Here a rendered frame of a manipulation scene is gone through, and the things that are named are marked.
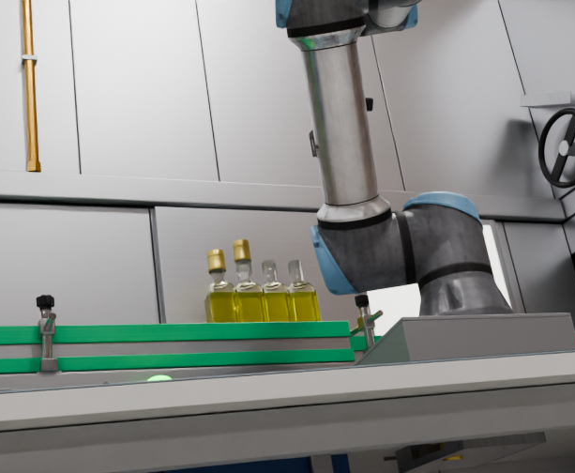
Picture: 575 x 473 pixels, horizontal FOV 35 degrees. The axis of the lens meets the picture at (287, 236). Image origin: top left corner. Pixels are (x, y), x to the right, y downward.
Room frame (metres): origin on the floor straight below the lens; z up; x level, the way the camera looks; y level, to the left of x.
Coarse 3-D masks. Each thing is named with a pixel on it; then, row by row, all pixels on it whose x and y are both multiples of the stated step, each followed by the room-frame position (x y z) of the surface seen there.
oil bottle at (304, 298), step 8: (288, 288) 1.78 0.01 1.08; (296, 288) 1.76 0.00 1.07; (304, 288) 1.77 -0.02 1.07; (312, 288) 1.77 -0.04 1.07; (296, 296) 1.76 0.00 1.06; (304, 296) 1.76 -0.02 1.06; (312, 296) 1.77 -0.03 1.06; (296, 304) 1.76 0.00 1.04; (304, 304) 1.76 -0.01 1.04; (312, 304) 1.77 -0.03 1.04; (296, 312) 1.76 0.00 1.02; (304, 312) 1.76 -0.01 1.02; (312, 312) 1.77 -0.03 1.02; (296, 320) 1.76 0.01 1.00; (304, 320) 1.76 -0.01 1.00; (312, 320) 1.77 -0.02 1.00; (320, 320) 1.78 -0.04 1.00
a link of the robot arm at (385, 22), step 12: (384, 0) 1.08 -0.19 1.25; (396, 0) 1.09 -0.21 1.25; (408, 0) 1.11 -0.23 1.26; (420, 0) 1.16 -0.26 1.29; (372, 12) 1.35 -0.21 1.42; (384, 12) 1.28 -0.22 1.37; (396, 12) 1.26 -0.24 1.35; (408, 12) 1.34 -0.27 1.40; (372, 24) 1.42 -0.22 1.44; (384, 24) 1.38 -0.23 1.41; (396, 24) 1.39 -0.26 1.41; (408, 24) 1.43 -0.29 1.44
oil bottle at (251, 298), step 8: (240, 288) 1.71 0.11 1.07; (248, 288) 1.71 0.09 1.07; (256, 288) 1.72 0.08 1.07; (240, 296) 1.71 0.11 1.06; (248, 296) 1.71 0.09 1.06; (256, 296) 1.72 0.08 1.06; (264, 296) 1.73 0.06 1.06; (240, 304) 1.71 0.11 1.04; (248, 304) 1.71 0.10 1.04; (256, 304) 1.72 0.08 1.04; (264, 304) 1.72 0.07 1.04; (240, 312) 1.71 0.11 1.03; (248, 312) 1.71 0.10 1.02; (256, 312) 1.72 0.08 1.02; (264, 312) 1.72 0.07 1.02; (248, 320) 1.71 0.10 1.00; (256, 320) 1.71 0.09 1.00; (264, 320) 1.72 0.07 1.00
